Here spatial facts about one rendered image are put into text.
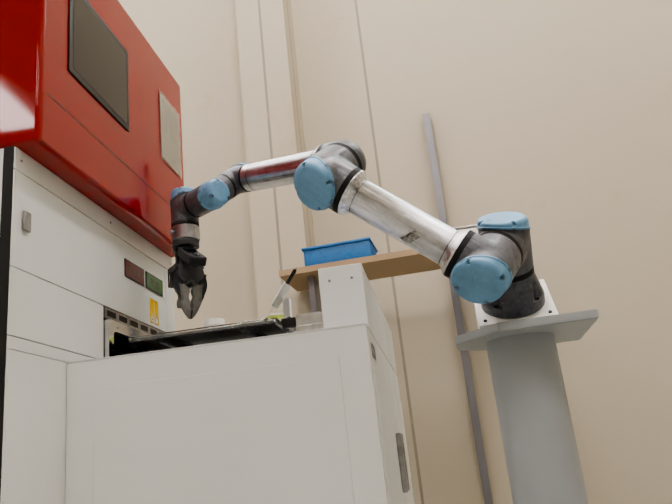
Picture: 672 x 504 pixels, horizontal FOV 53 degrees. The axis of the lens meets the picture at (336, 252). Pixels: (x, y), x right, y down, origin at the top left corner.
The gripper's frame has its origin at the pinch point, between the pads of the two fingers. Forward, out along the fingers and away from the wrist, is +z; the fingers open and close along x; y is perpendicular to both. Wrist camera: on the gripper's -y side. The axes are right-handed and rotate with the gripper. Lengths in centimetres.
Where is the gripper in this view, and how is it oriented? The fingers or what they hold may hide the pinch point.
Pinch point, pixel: (191, 313)
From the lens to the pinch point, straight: 181.5
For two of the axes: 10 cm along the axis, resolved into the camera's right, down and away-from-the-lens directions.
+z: 1.0, 9.5, -3.0
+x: -8.4, -0.8, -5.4
